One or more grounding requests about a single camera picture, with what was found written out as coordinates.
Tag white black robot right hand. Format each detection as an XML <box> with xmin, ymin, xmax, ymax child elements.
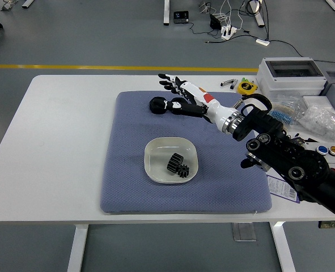
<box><xmin>158</xmin><ymin>73</ymin><xmax>235</xmax><ymax>133</ymax></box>

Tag yellow tape measure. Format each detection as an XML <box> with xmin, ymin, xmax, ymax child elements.
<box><xmin>237</xmin><ymin>81</ymin><xmax>258</xmax><ymax>96</ymax></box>

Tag bag of blue resistors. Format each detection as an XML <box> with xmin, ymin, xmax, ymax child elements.
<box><xmin>268</xmin><ymin>95</ymin><xmax>304</xmax><ymax>126</ymax></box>

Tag long black floor cable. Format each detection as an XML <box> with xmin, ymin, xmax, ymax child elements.
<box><xmin>269</xmin><ymin>39</ymin><xmax>335</xmax><ymax>70</ymax></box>

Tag white table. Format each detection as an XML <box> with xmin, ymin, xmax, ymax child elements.
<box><xmin>0</xmin><ymin>74</ymin><xmax>335</xmax><ymax>272</ymax></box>

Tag large black hex nut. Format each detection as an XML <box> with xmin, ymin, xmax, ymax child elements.
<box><xmin>149</xmin><ymin>96</ymin><xmax>169</xmax><ymax>115</ymax></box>
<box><xmin>169</xmin><ymin>97</ymin><xmax>188</xmax><ymax>115</ymax></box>

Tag white power strip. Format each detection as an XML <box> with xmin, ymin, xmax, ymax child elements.
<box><xmin>220</xmin><ymin>25</ymin><xmax>238</xmax><ymax>40</ymax></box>

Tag small metal stand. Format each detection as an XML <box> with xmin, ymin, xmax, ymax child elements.
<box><xmin>0</xmin><ymin>0</ymin><xmax>18</xmax><ymax>12</ymax></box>

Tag large black gear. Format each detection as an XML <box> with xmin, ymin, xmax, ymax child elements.
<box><xmin>166</xmin><ymin>152</ymin><xmax>184</xmax><ymax>174</ymax></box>

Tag grey enclosure with clear lid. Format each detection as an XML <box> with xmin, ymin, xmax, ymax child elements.
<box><xmin>255</xmin><ymin>57</ymin><xmax>328</xmax><ymax>102</ymax></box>

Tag purple-edged label card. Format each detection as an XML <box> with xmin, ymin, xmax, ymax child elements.
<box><xmin>266</xmin><ymin>175</ymin><xmax>300</xmax><ymax>203</ymax></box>

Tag white box blue yellow red buttons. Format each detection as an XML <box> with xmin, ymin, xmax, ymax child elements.
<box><xmin>315</xmin><ymin>143</ymin><xmax>335</xmax><ymax>159</ymax></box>

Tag blue-grey quilted mat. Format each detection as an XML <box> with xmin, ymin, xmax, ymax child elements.
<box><xmin>99</xmin><ymin>90</ymin><xmax>272</xmax><ymax>215</ymax></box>

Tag small black gear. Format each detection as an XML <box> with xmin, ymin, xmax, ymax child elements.
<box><xmin>176</xmin><ymin>164</ymin><xmax>190</xmax><ymax>179</ymax></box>

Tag black device with screen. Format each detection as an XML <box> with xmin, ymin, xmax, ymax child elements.
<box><xmin>173</xmin><ymin>10</ymin><xmax>190</xmax><ymax>25</ymax></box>

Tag black power adapter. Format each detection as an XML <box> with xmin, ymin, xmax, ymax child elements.
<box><xmin>209</xmin><ymin>14</ymin><xmax>222</xmax><ymax>30</ymax></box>

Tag clear plastic bracket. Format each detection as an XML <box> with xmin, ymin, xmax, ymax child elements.
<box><xmin>231</xmin><ymin>222</ymin><xmax>257</xmax><ymax>242</ymax></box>

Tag white square plate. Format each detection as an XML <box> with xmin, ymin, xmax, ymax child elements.
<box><xmin>143</xmin><ymin>137</ymin><xmax>199</xmax><ymax>184</ymax></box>

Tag clear bag of white parts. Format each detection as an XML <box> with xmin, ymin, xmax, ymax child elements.
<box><xmin>299</xmin><ymin>103</ymin><xmax>335</xmax><ymax>142</ymax></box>

